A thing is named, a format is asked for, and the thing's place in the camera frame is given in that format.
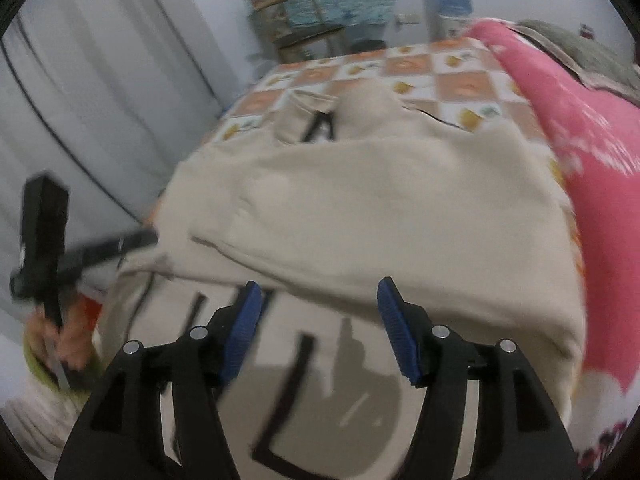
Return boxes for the wooden chair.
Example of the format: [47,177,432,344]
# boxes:
[247,0,348,63]

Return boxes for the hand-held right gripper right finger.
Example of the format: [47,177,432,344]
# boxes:
[376,276,583,480]

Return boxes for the green white cloth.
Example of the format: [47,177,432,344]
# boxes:
[2,345,101,463]

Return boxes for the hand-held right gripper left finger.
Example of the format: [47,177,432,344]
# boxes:
[54,281,264,480]

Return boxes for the orange checked tablecloth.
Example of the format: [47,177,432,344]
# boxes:
[142,37,588,292]

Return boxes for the beige zip jacket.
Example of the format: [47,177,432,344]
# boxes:
[97,80,588,480]

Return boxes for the grey-green lace pillow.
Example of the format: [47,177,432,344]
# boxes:
[517,19,640,97]

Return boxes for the white water dispenser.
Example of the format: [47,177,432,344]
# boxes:
[425,15,471,44]

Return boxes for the person's left hand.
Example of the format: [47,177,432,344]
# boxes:
[30,300,98,377]

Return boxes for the white curtain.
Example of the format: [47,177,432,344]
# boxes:
[0,0,226,311]

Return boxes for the pink floral blanket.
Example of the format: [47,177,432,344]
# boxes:
[462,17,640,468]

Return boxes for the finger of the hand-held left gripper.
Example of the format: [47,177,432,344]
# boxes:
[60,229,159,282]

